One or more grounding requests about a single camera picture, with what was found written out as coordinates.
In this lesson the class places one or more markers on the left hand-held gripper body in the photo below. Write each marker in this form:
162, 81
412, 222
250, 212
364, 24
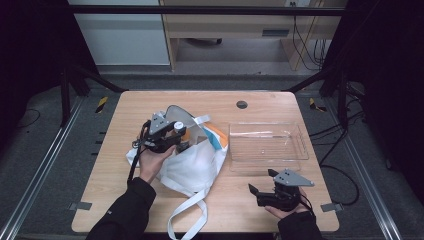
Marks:
159, 133

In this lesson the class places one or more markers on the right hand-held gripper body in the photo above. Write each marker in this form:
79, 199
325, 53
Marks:
283, 193

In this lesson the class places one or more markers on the yellow bottle white cap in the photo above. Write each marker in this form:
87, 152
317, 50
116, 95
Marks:
179, 126

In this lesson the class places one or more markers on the white tote bag green orange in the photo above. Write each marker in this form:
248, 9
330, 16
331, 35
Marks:
196, 163

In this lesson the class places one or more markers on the clear plastic tray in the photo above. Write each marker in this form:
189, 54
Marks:
266, 146

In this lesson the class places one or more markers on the person's right hand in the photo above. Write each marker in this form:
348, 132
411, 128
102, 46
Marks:
286, 213

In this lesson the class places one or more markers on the person's left hand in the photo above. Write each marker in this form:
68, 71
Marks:
151, 165

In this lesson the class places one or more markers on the yellow black floor tape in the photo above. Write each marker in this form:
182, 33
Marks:
316, 106
101, 104

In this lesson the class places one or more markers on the white cabinet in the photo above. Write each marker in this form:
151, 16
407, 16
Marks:
123, 36

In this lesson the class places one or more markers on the wooden desk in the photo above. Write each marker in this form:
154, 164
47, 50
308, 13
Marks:
233, 28

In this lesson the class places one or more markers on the grey table corner bracket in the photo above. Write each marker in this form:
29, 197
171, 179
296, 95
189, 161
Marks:
80, 206
331, 207

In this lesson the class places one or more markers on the aluminium floor rail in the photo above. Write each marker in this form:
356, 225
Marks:
370, 173
33, 173

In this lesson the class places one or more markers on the black metal frame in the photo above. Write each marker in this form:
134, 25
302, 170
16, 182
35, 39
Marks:
206, 10

